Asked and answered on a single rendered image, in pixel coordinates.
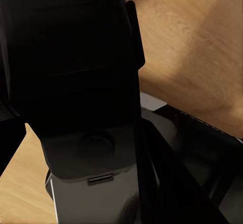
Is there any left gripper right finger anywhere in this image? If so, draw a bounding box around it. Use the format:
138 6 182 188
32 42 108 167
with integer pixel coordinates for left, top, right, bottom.
134 116 230 224

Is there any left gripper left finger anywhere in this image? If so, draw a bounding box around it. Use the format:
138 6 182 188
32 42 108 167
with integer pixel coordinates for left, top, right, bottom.
0 116 26 177

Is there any digital camera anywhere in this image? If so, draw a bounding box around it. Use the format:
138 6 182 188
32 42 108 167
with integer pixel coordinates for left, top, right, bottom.
0 0 145 186

